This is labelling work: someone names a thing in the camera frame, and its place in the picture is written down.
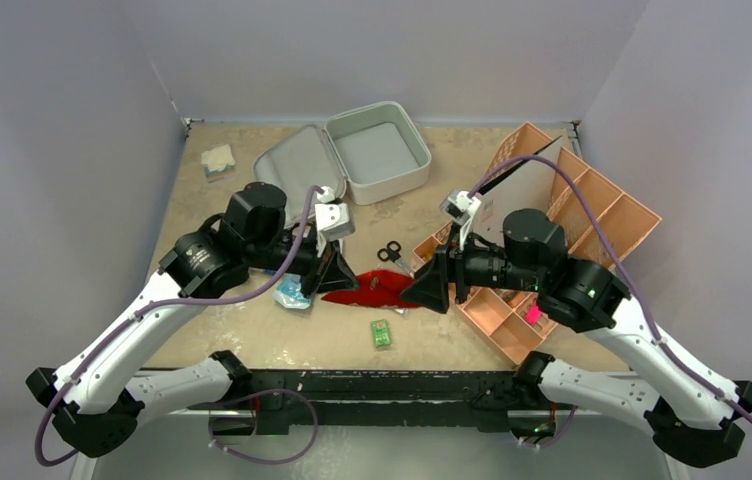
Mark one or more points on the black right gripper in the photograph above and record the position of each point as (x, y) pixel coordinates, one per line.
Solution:
(447, 278)

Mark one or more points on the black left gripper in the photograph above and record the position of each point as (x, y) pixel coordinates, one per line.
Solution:
(335, 273)

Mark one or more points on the white sponge pad stack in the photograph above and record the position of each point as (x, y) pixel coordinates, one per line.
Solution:
(218, 162)

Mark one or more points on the red fabric pouch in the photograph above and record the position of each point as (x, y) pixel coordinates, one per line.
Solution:
(378, 288)

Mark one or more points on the small green box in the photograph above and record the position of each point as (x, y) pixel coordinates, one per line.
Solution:
(381, 334)

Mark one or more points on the black handled scissors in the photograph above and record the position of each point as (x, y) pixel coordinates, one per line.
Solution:
(391, 252)

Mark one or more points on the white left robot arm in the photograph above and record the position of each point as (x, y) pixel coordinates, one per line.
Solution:
(97, 400)

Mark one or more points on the grey open medicine case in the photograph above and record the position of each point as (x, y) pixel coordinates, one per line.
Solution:
(370, 153)

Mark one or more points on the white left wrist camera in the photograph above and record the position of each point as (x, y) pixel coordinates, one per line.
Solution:
(333, 218)

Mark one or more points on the peach plastic desk organizer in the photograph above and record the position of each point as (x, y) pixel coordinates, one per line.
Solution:
(601, 221)

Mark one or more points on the pink sticky note block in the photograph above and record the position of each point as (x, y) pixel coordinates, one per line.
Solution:
(533, 315)

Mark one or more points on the blue clear wipes packet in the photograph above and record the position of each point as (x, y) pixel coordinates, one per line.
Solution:
(288, 293)

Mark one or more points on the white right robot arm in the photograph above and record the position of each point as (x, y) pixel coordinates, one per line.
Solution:
(690, 412)

